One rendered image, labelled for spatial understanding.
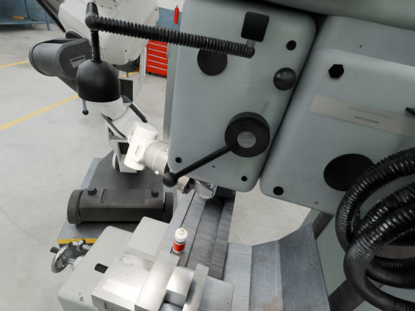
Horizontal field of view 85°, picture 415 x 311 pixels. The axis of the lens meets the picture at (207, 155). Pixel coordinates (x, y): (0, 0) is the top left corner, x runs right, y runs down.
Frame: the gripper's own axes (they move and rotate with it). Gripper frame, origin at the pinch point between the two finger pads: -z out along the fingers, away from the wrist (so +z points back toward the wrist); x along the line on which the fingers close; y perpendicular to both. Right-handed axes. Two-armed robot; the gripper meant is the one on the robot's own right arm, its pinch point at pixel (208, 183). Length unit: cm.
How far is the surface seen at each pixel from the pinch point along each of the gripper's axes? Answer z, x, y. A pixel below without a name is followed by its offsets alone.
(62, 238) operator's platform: 75, -6, 85
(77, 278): 33, -21, 54
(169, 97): 10.6, -5.6, -20.7
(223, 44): -4.8, -17.7, -34.4
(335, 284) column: -37.6, 4.6, 13.2
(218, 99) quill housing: -2.2, -9.8, -25.6
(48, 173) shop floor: 180, 39, 125
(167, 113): 10.8, -5.7, -16.9
